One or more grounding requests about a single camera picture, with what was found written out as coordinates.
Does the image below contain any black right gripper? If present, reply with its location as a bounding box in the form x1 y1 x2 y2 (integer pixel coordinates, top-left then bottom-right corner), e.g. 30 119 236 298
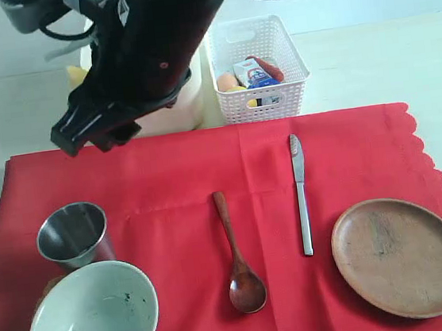
51 0 224 156

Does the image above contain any silver table knife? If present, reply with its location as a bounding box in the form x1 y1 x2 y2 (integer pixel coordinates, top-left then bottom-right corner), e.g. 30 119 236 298
289 134 314 256

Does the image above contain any white perforated plastic basket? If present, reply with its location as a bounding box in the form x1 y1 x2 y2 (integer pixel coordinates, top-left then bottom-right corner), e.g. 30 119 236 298
205 15 309 125

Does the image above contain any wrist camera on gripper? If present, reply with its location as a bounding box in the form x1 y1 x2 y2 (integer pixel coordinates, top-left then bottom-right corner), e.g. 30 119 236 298
0 0 80 34

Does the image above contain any bread piece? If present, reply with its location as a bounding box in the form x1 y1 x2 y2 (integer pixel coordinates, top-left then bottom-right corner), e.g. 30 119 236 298
34 275 66 311

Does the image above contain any white ceramic bowl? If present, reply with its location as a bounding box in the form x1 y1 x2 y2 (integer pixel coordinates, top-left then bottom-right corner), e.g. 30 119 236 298
29 260 159 331

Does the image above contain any brown wooden plate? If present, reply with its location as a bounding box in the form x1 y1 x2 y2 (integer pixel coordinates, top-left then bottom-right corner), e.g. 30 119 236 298
331 198 442 319

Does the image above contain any yellow cheese wedge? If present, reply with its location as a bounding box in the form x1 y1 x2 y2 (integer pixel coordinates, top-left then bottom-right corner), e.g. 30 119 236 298
66 65 88 90

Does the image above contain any brown egg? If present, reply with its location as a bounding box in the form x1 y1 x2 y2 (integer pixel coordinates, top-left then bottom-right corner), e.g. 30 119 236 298
216 72 239 93

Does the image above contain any red tablecloth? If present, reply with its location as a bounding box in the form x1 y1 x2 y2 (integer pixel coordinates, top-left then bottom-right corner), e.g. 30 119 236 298
0 102 442 331

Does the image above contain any red sausage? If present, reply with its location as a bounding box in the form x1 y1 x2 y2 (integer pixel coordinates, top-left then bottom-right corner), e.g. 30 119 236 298
246 55 285 83

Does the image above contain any yellow lemon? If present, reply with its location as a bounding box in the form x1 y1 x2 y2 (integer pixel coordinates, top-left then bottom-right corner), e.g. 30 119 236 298
227 86 258 109

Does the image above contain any cream plastic bin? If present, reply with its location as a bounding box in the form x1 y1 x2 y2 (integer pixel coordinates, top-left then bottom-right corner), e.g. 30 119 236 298
75 8 209 144

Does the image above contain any dark wooden spoon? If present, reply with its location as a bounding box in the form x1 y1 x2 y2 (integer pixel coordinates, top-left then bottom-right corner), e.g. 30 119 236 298
212 191 267 314

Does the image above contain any blue white milk carton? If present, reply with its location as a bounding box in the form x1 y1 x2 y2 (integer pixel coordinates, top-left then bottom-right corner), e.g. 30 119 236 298
233 58 279 89

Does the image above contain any steel cup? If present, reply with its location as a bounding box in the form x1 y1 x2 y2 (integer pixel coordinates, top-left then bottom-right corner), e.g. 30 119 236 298
37 201 117 271

